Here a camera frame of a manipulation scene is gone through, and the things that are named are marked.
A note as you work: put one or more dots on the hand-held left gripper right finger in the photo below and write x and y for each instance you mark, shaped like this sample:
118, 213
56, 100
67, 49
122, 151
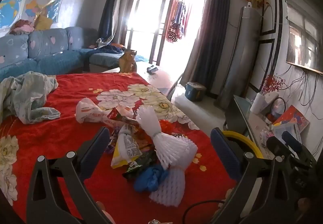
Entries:
224, 149

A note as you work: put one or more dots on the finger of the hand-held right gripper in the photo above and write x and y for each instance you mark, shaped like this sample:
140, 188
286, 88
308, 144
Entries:
291, 140
274, 144

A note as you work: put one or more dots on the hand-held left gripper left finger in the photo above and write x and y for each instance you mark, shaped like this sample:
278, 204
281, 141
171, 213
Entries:
97, 147

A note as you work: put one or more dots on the purple snack wrapper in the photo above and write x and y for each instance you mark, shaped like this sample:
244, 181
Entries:
111, 143

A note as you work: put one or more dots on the yellow rimmed trash can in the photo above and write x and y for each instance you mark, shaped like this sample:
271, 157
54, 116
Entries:
249, 142

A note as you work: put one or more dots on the white plastic bag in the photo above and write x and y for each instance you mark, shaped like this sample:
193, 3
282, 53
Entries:
87, 110

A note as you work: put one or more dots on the person's right hand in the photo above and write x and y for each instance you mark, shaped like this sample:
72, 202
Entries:
303, 205

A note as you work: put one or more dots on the red book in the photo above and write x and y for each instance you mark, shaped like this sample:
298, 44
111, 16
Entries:
295, 115

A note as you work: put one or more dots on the yellow snack packet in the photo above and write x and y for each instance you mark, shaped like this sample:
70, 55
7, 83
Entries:
126, 145

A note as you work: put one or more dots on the red floral blanket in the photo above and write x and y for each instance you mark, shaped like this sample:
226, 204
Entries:
63, 138

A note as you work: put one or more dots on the red snack wrapper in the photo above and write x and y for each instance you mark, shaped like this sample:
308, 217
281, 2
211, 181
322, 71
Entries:
114, 114

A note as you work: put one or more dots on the glass top television cabinet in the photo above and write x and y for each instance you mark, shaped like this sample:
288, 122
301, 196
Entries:
242, 113

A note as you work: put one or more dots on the white vase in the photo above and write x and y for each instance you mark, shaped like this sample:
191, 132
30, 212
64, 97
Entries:
257, 104

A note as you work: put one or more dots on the dark snack wrapper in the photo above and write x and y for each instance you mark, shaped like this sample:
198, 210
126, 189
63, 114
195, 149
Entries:
141, 163

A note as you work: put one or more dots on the white foam fruit net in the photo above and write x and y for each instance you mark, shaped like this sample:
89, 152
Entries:
174, 148
167, 188

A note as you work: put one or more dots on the blue plastic glove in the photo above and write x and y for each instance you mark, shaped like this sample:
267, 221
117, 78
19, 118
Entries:
149, 178

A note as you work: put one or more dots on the blue storage box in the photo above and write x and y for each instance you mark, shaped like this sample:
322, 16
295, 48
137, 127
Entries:
195, 91

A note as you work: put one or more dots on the light green crumpled cloth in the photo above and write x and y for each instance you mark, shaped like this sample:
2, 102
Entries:
25, 92

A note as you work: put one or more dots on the brown paper bag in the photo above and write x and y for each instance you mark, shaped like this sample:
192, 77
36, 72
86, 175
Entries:
127, 61

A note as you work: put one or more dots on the grey standing air conditioner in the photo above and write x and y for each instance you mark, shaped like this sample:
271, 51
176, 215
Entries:
242, 57

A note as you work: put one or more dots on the small dark object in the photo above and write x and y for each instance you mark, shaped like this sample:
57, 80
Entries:
152, 69

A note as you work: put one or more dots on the dark blue cloth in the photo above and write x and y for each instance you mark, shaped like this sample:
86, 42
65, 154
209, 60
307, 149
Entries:
113, 48

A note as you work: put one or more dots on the blue patterned sofa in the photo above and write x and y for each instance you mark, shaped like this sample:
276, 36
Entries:
45, 47

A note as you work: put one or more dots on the grey curtain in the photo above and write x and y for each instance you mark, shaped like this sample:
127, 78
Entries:
212, 37

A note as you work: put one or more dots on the dark blue curtain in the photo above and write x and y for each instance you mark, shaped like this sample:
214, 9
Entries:
109, 12

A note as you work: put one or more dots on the yellow pillow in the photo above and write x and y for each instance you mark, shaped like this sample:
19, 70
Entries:
43, 22

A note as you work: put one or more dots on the hanging colourful clothes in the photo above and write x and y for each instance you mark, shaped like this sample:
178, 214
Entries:
176, 22

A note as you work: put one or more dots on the pile of clothes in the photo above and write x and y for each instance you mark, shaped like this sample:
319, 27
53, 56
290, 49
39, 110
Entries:
21, 27

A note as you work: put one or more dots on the country map poster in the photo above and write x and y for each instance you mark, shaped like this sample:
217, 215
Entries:
37, 8

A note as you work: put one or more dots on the world map poster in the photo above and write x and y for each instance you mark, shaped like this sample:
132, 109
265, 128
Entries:
10, 12

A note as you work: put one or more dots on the wall mounted television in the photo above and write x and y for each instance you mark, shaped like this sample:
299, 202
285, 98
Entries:
305, 37

